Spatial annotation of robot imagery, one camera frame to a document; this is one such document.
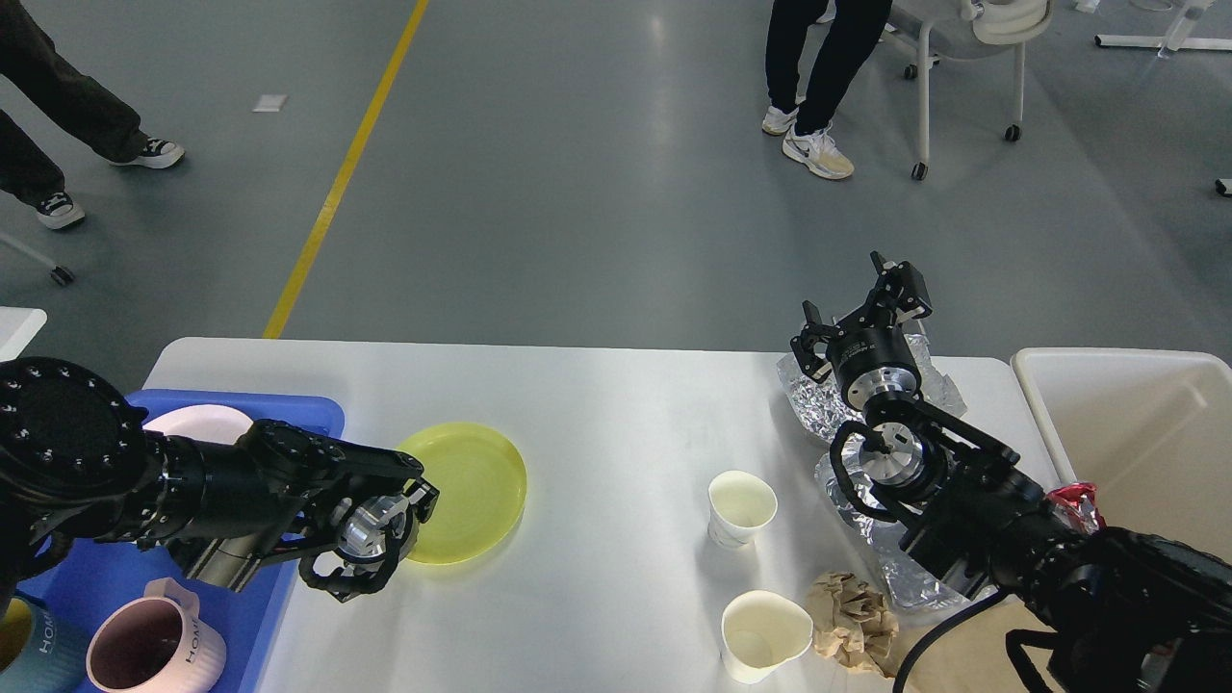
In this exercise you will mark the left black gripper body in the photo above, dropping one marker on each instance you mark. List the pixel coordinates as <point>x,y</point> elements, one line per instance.
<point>370,532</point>

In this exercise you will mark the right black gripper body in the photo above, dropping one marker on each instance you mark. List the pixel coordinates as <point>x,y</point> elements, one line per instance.
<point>870,361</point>

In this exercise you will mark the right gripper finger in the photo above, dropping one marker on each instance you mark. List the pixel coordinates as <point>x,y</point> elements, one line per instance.
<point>810,345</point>
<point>899,295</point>

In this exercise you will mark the yellow plastic plate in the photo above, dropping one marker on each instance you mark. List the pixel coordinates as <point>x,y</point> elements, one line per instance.
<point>482,480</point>

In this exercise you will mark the pink mug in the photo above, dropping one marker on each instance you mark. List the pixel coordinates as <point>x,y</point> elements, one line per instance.
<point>157,643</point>

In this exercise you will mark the dark teal mug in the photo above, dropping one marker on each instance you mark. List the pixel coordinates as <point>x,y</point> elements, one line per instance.
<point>40,651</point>

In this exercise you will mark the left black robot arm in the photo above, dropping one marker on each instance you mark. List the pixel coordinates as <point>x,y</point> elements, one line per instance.
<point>78,463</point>

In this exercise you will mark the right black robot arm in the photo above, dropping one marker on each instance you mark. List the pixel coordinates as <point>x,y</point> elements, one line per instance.
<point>1123,611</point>

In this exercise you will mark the crumpled aluminium foil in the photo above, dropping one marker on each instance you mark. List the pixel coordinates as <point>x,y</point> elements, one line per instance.
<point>820,409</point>

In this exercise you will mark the upper white paper cup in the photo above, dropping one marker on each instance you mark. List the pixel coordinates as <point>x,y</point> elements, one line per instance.
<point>740,506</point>

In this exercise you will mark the white paper cup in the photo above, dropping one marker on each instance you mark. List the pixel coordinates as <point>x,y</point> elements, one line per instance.
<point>740,506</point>
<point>761,630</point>

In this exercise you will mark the pink plate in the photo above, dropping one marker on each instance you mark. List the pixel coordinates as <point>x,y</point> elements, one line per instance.
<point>208,423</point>

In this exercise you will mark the red crumpled wrapper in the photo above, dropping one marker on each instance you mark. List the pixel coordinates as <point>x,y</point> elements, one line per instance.
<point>1075,504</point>

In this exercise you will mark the crumpled brown paper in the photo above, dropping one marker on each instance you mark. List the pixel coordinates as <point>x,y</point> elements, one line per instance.
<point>852,624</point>

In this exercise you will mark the white wheeled chair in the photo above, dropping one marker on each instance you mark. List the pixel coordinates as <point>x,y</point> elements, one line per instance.
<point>935,31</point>

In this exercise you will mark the person in black trousers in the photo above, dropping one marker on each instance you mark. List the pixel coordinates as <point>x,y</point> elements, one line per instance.
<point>804,125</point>

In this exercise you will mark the lower white paper cup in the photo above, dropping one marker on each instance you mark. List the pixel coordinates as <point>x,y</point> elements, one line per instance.
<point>761,630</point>

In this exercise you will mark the white plastic bin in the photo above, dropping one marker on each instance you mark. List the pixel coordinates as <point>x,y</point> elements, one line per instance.
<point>1151,429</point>

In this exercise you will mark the blue plastic tray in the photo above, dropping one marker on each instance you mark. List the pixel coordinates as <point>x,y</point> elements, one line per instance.
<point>96,579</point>

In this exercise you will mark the white side table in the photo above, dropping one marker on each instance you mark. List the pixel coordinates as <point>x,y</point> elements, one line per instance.
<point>18,329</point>

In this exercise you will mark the person in dark trousers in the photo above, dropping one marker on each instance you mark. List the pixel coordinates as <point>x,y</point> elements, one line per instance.
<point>80,106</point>

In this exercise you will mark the white table frame base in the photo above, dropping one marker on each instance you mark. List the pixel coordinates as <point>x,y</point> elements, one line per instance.
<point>1177,36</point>

